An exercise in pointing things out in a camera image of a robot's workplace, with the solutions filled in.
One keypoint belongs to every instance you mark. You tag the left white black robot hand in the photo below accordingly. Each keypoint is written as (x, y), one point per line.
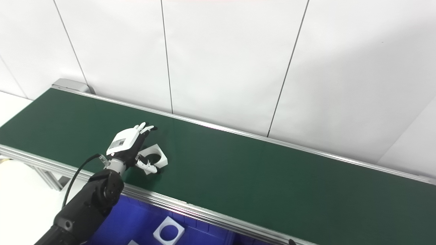
(126, 143)

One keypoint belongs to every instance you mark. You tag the green conveyor belt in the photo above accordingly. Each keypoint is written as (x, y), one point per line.
(272, 177)
(170, 202)

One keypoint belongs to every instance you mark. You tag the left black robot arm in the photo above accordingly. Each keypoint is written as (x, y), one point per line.
(92, 200)

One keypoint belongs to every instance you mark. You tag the white square part with hole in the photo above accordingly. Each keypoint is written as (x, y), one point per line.
(162, 154)
(168, 222)
(133, 243)

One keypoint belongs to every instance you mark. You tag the blue bin with white parts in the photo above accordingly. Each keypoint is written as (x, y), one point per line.
(136, 217)

